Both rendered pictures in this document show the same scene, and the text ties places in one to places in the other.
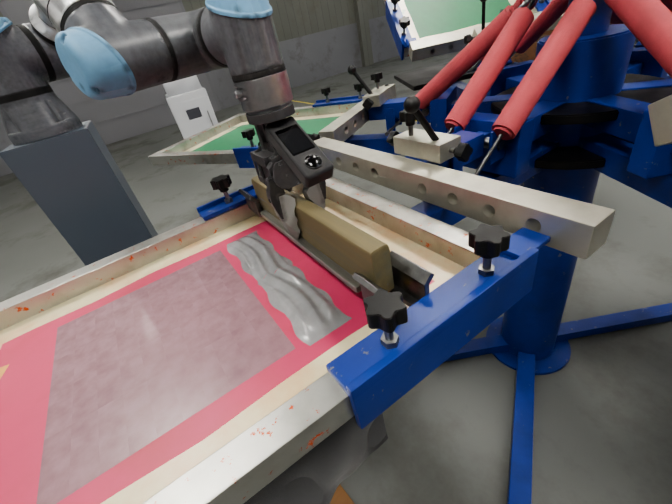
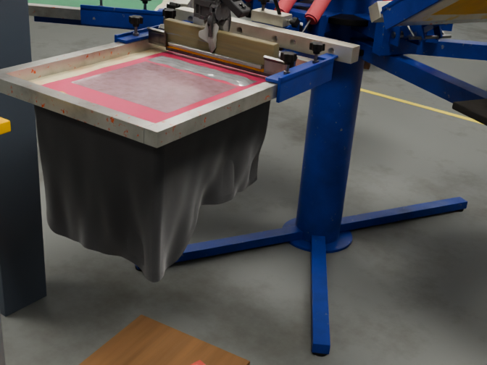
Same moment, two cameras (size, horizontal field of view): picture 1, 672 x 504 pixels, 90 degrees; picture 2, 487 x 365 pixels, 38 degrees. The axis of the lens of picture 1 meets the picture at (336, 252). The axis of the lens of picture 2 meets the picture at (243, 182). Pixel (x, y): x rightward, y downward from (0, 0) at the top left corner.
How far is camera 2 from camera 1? 1.67 m
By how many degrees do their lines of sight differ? 28
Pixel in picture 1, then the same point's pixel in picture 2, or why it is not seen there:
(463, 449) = (273, 298)
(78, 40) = not seen: outside the picture
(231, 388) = (217, 93)
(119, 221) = (17, 42)
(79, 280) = (61, 62)
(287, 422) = (259, 87)
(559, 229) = (340, 51)
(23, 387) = (91, 95)
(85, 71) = not seen: outside the picture
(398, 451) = (217, 305)
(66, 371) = (111, 92)
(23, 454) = (133, 106)
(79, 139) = not seen: outside the picture
